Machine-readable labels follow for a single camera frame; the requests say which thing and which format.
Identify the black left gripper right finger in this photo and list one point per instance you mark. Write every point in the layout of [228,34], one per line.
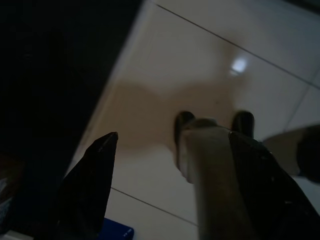
[270,200]

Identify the black floor mat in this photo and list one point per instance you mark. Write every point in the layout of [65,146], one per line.
[50,75]

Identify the blue flat box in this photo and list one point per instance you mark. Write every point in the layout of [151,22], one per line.
[117,230]

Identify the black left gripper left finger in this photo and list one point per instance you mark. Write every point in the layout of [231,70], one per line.
[85,190]

